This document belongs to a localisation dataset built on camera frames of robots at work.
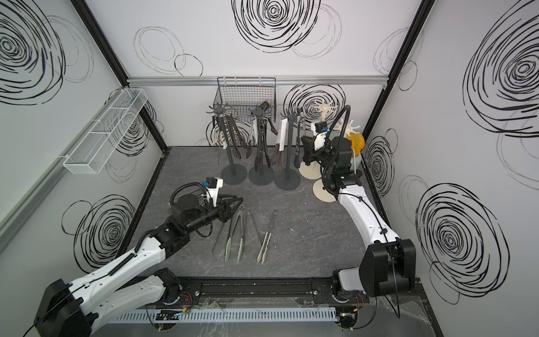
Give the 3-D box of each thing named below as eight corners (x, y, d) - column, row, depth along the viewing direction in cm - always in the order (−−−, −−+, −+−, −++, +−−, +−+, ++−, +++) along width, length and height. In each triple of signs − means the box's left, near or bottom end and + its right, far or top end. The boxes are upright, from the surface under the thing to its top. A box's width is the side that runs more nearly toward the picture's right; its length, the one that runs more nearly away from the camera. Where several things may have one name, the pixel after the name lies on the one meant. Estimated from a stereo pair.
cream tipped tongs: (257, 262, 82) (256, 259, 80) (271, 212, 97) (271, 209, 94) (263, 263, 82) (262, 261, 80) (277, 213, 96) (277, 210, 94)
